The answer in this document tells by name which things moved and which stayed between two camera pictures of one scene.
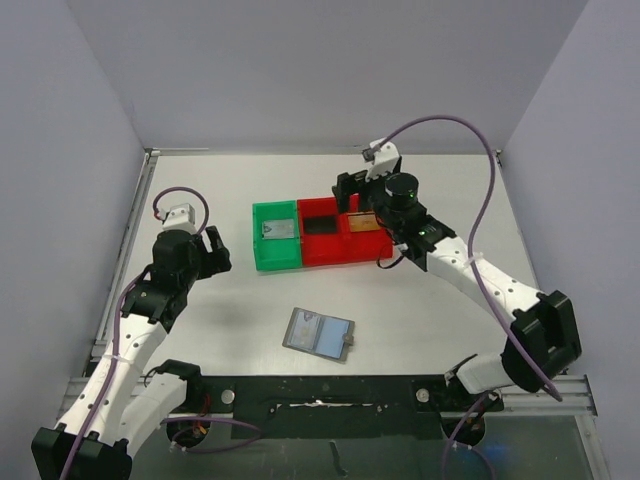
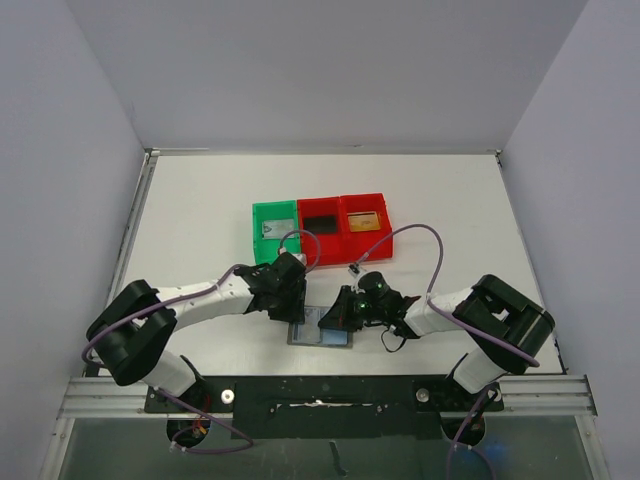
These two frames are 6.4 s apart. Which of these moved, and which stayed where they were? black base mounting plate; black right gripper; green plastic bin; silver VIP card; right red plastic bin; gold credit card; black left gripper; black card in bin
Moved: black right gripper; black left gripper
Stayed: gold credit card; black card in bin; green plastic bin; black base mounting plate; silver VIP card; right red plastic bin
